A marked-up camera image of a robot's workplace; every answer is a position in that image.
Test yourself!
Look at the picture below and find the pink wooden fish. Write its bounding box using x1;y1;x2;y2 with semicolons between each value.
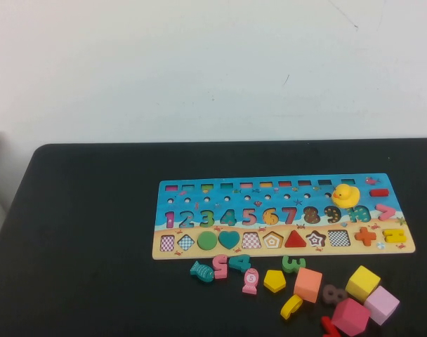
242;268;260;296

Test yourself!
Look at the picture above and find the yellow wooden cube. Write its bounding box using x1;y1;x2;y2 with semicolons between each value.
346;265;382;303

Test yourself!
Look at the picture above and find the yellow rubber duck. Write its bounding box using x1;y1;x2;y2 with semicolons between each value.
331;183;361;209

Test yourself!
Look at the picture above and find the teal number four piece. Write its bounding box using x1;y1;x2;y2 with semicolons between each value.
228;254;252;273

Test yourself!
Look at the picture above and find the brown number eight piece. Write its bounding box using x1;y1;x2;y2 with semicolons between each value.
321;284;348;305

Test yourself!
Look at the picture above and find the red number seven piece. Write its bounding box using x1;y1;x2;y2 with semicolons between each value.
320;315;339;337

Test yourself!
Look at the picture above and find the green circle piece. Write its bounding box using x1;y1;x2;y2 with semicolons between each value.
197;230;219;251

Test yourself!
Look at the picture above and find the orange plus sign piece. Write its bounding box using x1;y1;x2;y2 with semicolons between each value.
354;227;377;246

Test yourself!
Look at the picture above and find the colourful number shape puzzle board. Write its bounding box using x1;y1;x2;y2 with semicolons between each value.
152;173;417;260

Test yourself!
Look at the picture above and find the red triangle piece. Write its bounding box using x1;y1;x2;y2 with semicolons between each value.
284;230;308;249

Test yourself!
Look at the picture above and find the teal heart piece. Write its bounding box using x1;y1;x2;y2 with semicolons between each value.
218;230;242;251

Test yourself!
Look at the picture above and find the pink greater-than sign piece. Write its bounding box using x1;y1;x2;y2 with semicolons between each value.
374;203;397;222

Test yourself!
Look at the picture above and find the teal wooden fish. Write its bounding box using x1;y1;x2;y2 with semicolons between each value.
189;260;215;284

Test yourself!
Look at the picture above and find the pink number five piece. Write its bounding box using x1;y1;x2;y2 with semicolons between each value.
212;255;229;280

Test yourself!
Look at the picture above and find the yellow equals sign piece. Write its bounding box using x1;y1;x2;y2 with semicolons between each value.
381;228;407;244

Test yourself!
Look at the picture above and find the yellow number piece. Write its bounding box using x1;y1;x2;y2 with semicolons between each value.
280;293;304;320

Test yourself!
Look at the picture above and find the orange wooden cube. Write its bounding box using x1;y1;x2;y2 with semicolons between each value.
293;267;323;303

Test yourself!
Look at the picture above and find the green number three piece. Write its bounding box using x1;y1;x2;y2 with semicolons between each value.
282;255;307;274

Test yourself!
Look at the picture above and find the yellow pentagon piece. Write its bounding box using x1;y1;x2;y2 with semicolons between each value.
263;269;287;294

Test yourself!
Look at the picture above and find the pink wooden cube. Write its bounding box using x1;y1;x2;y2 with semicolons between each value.
364;285;400;326

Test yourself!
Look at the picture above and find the red wooden cube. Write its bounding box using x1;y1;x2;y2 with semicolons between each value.
331;297;372;337

